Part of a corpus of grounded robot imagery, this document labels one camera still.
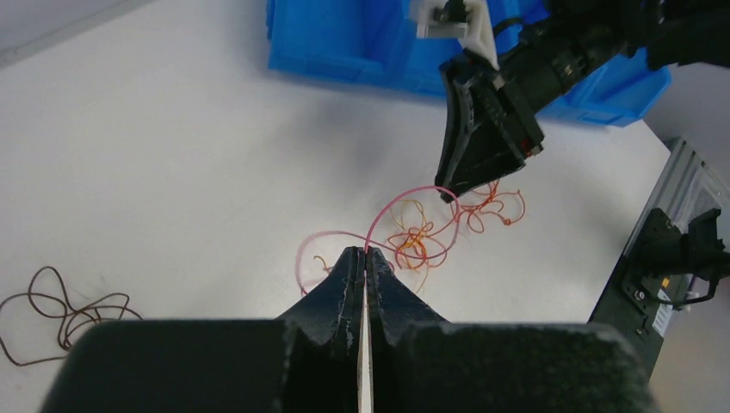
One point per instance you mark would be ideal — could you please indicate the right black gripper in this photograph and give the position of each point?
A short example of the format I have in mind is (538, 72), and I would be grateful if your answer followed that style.
(492, 100)

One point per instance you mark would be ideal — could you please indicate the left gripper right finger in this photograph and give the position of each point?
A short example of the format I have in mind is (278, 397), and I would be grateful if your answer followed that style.
(393, 308)

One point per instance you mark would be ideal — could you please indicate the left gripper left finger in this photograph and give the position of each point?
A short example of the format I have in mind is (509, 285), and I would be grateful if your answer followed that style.
(330, 315)

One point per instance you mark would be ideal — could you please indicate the blue compartment bin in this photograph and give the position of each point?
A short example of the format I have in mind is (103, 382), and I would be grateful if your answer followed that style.
(375, 43)

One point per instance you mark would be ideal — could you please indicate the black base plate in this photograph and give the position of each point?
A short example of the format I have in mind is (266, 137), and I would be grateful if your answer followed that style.
(665, 270)

